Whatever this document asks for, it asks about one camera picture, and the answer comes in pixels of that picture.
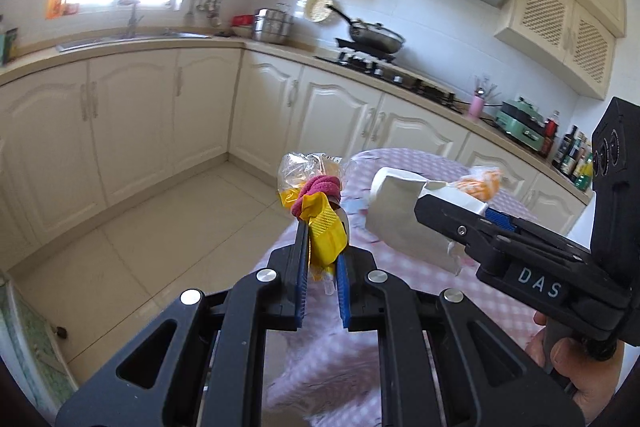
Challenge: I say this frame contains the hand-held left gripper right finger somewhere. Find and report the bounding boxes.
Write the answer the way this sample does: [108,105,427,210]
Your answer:
[335,219,586,427]

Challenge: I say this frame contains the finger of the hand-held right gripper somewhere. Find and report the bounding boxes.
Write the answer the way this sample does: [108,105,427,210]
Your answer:
[414,194,506,263]
[485,208,593,258]

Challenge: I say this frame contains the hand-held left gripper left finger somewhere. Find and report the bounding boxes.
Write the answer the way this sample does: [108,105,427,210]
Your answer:
[55,219,311,427]

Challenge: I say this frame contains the orange snack packet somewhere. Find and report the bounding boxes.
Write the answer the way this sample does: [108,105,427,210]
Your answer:
[452,166,503,202]

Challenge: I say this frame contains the yellow plastic wrapper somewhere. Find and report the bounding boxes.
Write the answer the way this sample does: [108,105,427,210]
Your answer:
[307,194,348,285]

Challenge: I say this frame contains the dark pink cloth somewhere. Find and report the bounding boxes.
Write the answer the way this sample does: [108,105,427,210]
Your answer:
[291,175,343,220]

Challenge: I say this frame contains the clear plastic bag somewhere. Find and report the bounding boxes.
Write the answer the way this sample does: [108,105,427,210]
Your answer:
[276,152,356,210]

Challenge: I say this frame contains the person's right hand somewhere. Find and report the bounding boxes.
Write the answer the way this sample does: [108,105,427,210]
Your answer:
[525,312,626,425]

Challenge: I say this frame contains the pink checked tablecloth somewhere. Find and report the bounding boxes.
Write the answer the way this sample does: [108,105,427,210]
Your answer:
[262,148,581,427]

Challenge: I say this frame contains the row of condiment bottles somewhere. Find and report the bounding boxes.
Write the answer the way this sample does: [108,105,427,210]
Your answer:
[539,109,596,192]

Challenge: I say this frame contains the pink utensil cup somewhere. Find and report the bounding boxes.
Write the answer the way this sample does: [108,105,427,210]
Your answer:
[467,77,501,122]

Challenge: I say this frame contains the black gas stove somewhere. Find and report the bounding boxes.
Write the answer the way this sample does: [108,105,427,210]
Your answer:
[314,38,463,114]

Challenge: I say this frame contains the black wok with lid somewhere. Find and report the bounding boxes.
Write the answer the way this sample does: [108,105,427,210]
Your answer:
[327,4,406,55]

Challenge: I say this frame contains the cream base cabinets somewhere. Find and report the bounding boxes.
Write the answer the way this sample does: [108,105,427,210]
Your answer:
[0,47,596,258]

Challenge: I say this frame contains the cream colander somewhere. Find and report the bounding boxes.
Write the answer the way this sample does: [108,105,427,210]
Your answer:
[305,0,335,24]

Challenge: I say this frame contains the stainless steel pot stack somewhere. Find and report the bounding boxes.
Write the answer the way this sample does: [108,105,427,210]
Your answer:
[252,8,294,44]

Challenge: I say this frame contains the red bowl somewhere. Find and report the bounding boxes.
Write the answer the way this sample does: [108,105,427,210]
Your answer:
[231,14,256,38]

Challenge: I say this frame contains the green glass floor cabinet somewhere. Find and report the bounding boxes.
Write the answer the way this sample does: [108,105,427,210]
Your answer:
[0,272,76,413]

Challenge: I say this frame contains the steel sink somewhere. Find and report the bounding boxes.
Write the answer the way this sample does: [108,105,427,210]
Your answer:
[56,32,211,52]

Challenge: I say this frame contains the metal faucet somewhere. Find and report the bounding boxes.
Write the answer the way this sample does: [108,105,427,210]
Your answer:
[112,0,146,40]

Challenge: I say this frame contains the green packet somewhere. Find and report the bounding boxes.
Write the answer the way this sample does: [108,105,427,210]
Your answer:
[0,27,20,65]

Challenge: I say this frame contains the cream lattice wall cabinet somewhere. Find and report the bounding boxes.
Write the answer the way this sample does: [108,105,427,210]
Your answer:
[495,0,616,100]

